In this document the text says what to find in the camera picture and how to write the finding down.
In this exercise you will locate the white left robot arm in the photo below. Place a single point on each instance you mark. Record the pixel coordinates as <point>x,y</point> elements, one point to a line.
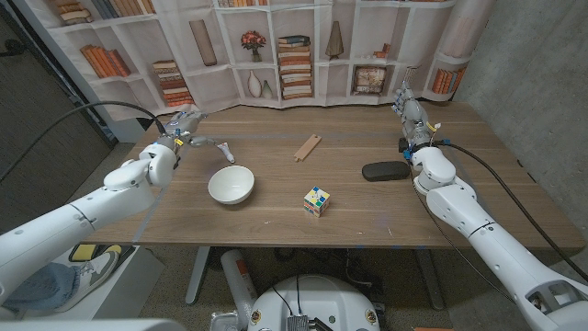
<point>69,225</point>

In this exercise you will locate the black glasses case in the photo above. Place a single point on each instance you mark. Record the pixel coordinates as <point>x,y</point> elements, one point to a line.
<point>386,171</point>

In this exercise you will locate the wooden track block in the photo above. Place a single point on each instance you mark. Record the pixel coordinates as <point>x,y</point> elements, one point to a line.
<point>308,148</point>

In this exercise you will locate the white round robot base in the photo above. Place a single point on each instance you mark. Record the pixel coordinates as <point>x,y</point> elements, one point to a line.
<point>317,299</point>

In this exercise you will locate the silver foil tray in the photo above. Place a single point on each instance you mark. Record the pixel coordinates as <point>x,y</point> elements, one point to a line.
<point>224,322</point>

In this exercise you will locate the colourful puzzle cube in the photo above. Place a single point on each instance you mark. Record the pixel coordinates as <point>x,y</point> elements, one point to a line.
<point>316,201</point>

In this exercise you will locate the white printed paper packet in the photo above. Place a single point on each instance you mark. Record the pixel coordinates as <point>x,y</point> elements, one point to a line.
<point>226,152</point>

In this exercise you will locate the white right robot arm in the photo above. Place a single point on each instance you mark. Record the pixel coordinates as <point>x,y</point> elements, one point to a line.
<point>496,253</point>

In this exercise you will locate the white flat platform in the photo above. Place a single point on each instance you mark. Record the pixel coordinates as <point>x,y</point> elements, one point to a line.
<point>133,285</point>

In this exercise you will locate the white cylinder roll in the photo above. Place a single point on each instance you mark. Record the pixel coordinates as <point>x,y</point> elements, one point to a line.
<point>236,280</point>

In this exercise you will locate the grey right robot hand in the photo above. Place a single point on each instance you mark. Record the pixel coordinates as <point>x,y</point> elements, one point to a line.
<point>413,117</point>

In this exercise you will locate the grey table leg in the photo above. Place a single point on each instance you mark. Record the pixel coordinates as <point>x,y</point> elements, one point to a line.
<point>197,276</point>
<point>430,280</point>

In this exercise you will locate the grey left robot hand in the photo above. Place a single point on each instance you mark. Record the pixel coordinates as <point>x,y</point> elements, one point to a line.
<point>184,124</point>

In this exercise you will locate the white ceramic bowl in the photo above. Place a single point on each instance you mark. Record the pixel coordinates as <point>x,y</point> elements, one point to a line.
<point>231,184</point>

